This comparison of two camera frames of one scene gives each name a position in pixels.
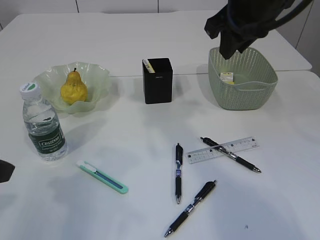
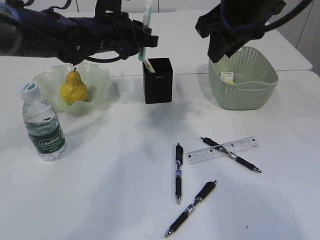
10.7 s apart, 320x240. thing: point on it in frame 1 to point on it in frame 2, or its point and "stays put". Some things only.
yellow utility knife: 149,67 stays put
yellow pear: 74,90 stays put
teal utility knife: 90,169 to 147,16
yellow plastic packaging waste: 227,77 stays put
